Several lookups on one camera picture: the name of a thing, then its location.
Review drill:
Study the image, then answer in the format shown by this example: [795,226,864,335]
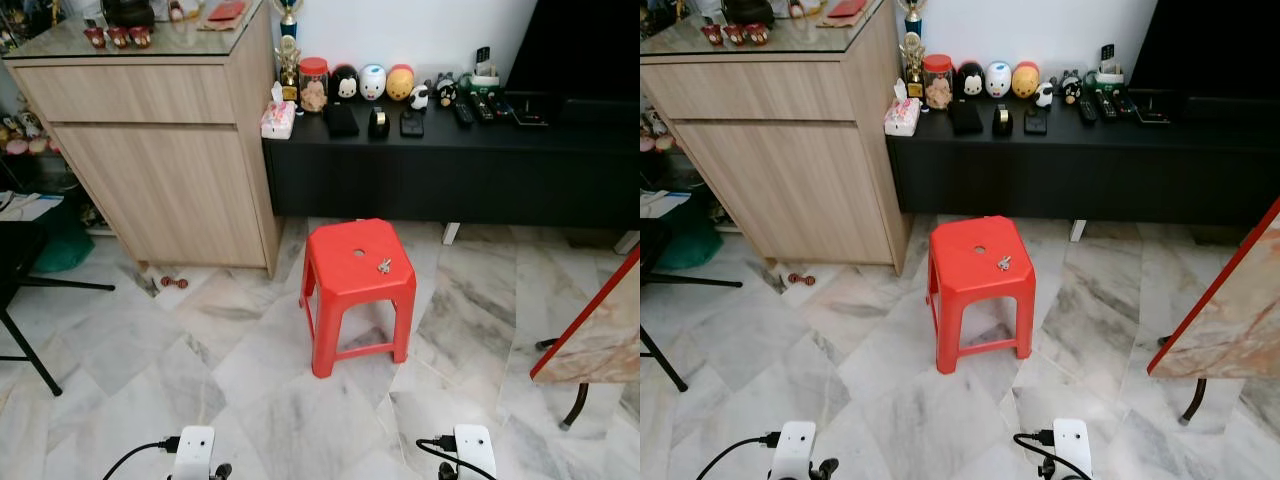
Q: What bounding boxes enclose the red plastic stool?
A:
[926,215,1037,375]
[299,218,418,379]

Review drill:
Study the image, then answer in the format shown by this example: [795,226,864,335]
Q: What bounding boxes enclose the brown paper sheet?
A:
[815,0,886,28]
[197,0,263,31]

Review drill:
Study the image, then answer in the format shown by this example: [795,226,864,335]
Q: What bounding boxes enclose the marble pattern board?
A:
[529,245,641,386]
[1146,198,1280,381]

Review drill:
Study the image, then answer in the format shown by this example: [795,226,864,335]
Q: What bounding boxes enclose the black TV console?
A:
[262,95,641,246]
[885,95,1280,243]

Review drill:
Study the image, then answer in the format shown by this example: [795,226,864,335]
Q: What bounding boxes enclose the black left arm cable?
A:
[697,432,781,480]
[100,436,181,480]

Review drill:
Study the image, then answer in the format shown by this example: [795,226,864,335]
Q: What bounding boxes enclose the green bag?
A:
[30,200,96,273]
[655,198,723,271]

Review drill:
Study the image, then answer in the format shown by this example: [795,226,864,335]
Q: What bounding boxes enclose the white paper sheet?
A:
[640,190,691,219]
[0,192,63,223]

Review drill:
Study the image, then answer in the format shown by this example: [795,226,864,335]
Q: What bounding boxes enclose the black pouch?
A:
[323,102,361,140]
[947,100,985,137]

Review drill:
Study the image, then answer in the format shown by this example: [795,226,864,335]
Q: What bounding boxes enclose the black metal board stand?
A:
[1158,335,1209,426]
[535,336,593,431]

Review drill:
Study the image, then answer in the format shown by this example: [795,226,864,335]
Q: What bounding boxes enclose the black television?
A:
[1128,0,1280,121]
[503,0,641,126]

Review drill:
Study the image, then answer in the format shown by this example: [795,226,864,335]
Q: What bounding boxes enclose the black tripod stand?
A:
[640,215,743,393]
[0,220,116,398]

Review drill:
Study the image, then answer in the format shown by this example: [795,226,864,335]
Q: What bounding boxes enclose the black bag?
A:
[100,0,156,28]
[722,0,776,26]

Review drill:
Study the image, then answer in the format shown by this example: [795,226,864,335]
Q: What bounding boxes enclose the pink tissue pack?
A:
[884,78,922,137]
[260,82,298,140]

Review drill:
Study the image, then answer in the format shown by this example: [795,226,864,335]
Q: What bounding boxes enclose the small gold trophy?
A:
[898,32,926,99]
[275,35,303,103]

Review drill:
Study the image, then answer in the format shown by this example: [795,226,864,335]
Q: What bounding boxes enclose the clear jar with red lid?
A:
[922,54,955,111]
[298,57,331,114]

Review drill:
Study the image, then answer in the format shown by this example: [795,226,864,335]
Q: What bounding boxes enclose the black set-top box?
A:
[1130,90,1173,126]
[505,92,549,128]

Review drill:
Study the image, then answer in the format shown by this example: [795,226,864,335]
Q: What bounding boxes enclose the pink plush toys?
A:
[640,105,681,153]
[0,105,56,159]

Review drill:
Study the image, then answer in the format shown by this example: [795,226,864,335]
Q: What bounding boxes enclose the light wooden cabinet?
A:
[3,0,284,278]
[640,0,911,276]

